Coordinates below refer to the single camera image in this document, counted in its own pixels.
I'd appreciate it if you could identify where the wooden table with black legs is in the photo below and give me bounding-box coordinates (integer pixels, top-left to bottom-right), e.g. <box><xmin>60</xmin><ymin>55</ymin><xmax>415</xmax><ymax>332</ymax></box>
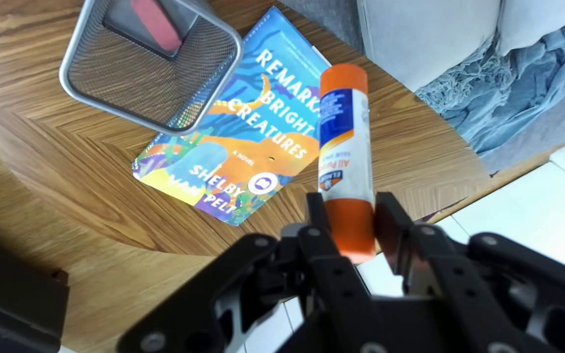
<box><xmin>0</xmin><ymin>0</ymin><xmax>495</xmax><ymax>353</ymax></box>

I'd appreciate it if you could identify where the orange capped glue stick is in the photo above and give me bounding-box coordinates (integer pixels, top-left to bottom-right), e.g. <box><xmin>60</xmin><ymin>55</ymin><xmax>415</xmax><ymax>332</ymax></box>
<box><xmin>319</xmin><ymin>63</ymin><xmax>381</xmax><ymax>265</ymax></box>

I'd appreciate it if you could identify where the red eraser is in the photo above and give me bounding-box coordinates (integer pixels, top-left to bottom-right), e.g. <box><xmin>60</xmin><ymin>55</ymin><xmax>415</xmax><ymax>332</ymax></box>
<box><xmin>128</xmin><ymin>0</ymin><xmax>187</xmax><ymax>55</ymax></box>

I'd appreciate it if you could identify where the silver mesh pen holder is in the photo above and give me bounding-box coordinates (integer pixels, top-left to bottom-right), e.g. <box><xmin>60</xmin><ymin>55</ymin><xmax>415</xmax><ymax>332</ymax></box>
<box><xmin>58</xmin><ymin>0</ymin><xmax>246</xmax><ymax>138</ymax></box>

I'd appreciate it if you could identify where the colourful blue paperback book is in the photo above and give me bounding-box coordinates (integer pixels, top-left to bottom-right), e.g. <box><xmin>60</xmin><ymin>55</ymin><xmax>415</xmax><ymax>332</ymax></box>
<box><xmin>130</xmin><ymin>4</ymin><xmax>334</xmax><ymax>230</ymax></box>

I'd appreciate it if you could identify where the black low cabinet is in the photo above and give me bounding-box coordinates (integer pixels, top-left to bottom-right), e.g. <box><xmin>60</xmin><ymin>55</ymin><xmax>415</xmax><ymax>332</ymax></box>
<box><xmin>0</xmin><ymin>226</ymin><xmax>71</xmax><ymax>353</ymax></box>

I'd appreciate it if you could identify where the light grey pillow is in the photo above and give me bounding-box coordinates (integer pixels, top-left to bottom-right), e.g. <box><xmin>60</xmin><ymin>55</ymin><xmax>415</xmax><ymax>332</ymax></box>
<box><xmin>356</xmin><ymin>0</ymin><xmax>507</xmax><ymax>95</ymax></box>
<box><xmin>497</xmin><ymin>0</ymin><xmax>565</xmax><ymax>59</ymax></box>

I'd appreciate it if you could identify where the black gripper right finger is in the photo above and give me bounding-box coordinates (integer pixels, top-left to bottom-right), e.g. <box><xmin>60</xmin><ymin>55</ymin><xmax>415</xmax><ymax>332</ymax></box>
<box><xmin>373</xmin><ymin>191</ymin><xmax>565</xmax><ymax>353</ymax></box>

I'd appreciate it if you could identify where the blue knitted throw blanket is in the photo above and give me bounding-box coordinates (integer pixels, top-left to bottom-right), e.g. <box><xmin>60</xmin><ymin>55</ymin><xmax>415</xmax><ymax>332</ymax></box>
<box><xmin>415</xmin><ymin>26</ymin><xmax>565</xmax><ymax>157</ymax></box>

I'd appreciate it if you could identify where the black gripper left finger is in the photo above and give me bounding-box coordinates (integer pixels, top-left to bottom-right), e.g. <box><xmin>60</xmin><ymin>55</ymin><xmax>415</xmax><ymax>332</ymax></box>
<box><xmin>116</xmin><ymin>191</ymin><xmax>377</xmax><ymax>353</ymax></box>

